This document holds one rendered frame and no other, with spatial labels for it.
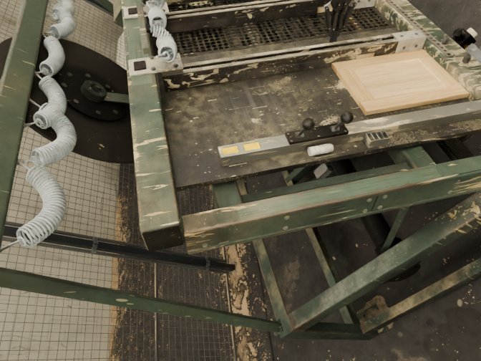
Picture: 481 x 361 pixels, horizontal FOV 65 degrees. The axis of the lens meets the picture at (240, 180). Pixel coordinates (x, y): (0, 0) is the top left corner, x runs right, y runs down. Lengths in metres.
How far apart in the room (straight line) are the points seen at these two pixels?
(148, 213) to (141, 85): 0.55
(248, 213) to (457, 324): 1.64
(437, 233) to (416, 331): 1.00
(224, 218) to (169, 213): 0.15
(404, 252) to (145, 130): 1.10
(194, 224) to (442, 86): 1.08
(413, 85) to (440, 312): 1.34
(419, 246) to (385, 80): 0.66
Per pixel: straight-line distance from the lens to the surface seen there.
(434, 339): 2.47
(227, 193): 1.15
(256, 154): 1.18
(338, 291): 1.81
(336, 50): 1.60
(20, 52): 1.82
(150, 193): 1.01
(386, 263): 1.69
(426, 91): 1.57
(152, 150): 1.12
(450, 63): 1.71
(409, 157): 1.36
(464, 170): 1.27
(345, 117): 1.15
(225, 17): 1.86
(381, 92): 1.51
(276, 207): 1.02
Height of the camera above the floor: 2.26
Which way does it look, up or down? 37 degrees down
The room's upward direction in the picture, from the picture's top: 71 degrees counter-clockwise
